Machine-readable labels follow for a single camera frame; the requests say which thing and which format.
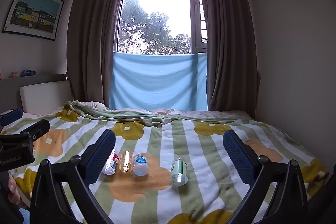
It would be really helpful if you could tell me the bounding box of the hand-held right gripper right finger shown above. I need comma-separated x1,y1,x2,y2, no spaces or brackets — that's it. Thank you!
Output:
223,130,309,224

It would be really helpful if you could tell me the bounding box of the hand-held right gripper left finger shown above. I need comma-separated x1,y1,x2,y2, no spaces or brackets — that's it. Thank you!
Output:
30,130,116,224

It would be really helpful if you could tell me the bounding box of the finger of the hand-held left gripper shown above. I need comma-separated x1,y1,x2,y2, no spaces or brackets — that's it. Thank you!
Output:
16,119,50,143
0,108,24,128

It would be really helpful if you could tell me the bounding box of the person's left hand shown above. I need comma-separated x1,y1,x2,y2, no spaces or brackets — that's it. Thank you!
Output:
7,171,22,206

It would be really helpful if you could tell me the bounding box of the red label small bottle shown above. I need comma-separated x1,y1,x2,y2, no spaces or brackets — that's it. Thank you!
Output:
102,151,120,175

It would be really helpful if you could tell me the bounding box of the orange transparent small bottle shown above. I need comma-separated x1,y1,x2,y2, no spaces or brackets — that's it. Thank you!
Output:
118,151,134,173

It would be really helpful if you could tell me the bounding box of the grey headboard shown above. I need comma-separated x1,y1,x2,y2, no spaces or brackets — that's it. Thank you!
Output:
0,73,69,114

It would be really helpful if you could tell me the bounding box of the white headboard cushion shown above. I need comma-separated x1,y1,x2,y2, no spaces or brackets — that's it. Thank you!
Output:
19,80,75,115

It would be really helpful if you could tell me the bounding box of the blue label white bottle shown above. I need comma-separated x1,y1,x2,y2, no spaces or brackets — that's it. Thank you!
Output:
133,154,150,177

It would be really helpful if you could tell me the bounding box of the white bed sheet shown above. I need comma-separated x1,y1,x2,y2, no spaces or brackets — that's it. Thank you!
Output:
75,101,251,119

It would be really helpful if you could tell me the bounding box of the green label small bottle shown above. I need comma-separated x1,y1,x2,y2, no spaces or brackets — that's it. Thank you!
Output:
170,157,188,186

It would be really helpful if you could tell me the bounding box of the floral striped blanket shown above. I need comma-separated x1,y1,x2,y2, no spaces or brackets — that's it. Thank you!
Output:
0,101,330,224

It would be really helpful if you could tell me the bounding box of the light blue cloth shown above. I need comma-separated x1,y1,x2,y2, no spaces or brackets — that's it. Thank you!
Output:
109,52,208,112

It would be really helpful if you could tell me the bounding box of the brown curtain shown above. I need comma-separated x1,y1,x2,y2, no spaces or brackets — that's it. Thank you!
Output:
198,0,261,112
66,0,130,110

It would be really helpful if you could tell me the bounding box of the framed town picture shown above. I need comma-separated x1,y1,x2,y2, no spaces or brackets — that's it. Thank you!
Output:
2,0,65,41

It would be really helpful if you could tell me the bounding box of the window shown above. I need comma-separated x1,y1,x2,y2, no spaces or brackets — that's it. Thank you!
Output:
114,0,208,56

